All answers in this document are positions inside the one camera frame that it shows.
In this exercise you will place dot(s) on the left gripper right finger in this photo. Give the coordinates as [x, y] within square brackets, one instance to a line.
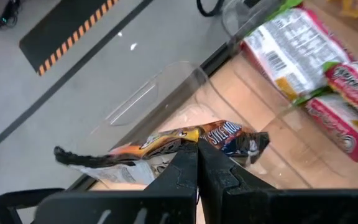
[247, 202]

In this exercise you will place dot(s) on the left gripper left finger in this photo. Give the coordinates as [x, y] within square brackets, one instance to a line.
[166, 202]

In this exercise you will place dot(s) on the black fire noodle pack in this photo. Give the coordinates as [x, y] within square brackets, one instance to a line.
[222, 137]

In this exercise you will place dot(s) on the lime chili shrimp ramen pack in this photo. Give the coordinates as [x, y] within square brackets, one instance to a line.
[353, 87]
[337, 124]
[297, 49]

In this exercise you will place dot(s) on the clear plastic bin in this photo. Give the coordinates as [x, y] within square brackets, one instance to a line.
[172, 93]
[244, 18]

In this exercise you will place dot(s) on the black yellow striped floor mat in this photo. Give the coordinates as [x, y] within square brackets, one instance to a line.
[64, 31]

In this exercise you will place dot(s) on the black device teal light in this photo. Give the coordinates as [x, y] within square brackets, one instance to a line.
[9, 14]

